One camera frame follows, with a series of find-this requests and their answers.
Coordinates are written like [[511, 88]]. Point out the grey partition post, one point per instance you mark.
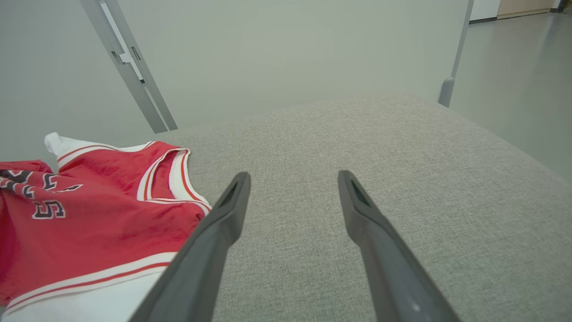
[[153, 89], [136, 89]]

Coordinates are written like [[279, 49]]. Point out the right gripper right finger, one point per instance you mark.
[[393, 277]]

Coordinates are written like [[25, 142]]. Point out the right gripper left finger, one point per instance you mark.
[[201, 268]]

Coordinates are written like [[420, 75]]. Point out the red basketball jersey white trim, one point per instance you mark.
[[89, 232]]

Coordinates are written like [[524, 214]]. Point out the grey metal partition end leg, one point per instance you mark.
[[447, 91]]

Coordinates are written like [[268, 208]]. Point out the beige wooden cabinet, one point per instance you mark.
[[523, 6]]

